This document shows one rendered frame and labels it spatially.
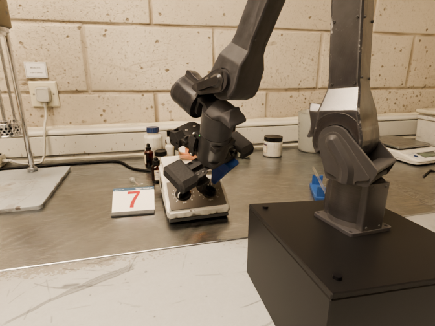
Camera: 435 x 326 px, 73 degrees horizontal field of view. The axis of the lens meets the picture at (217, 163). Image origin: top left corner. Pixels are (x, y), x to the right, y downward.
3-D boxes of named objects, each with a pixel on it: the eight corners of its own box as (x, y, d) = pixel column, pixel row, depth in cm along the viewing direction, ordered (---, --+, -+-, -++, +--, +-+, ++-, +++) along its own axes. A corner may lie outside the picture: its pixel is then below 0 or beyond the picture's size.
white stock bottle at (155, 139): (164, 161, 101) (162, 128, 97) (145, 162, 99) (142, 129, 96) (162, 156, 107) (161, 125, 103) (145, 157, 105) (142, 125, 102)
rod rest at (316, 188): (329, 202, 69) (331, 188, 68) (314, 201, 69) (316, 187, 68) (322, 186, 78) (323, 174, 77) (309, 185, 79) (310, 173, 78)
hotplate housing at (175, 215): (230, 217, 62) (230, 181, 59) (167, 225, 58) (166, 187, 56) (206, 181, 82) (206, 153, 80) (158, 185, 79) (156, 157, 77)
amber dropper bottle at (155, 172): (149, 181, 82) (147, 157, 80) (156, 178, 85) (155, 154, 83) (157, 183, 81) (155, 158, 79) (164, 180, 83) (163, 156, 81)
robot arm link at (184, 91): (260, 78, 47) (213, 46, 53) (227, 74, 41) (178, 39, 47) (232, 136, 53) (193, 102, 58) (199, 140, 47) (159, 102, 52)
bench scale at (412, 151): (415, 167, 95) (418, 152, 94) (355, 149, 118) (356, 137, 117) (455, 162, 101) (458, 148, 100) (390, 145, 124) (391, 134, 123)
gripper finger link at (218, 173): (239, 162, 59) (220, 145, 62) (226, 170, 57) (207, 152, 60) (234, 184, 64) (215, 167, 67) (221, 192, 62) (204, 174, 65)
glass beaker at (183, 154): (198, 163, 70) (197, 130, 67) (175, 163, 70) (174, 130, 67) (200, 156, 75) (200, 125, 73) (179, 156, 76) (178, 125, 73)
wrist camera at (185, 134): (219, 125, 55) (196, 107, 57) (189, 141, 51) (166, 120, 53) (214, 148, 59) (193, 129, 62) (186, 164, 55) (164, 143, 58)
